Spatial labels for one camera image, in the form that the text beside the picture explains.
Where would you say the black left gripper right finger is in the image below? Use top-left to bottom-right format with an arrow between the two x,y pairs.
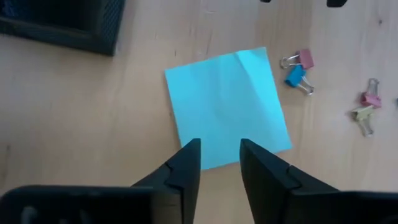
239,138 -> 340,224

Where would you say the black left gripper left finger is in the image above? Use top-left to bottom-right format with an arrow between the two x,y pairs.
131,138 -> 202,224

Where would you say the pink binder clip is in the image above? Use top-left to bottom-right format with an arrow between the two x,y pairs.
359,77 -> 383,109
280,48 -> 315,70

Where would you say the blue binder clip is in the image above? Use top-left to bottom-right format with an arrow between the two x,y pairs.
284,64 -> 315,96

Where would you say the yellow binder clip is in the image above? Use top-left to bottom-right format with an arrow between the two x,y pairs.
350,105 -> 376,138

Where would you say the black mesh desk organizer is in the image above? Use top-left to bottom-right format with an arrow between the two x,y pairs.
0,0 -> 127,57

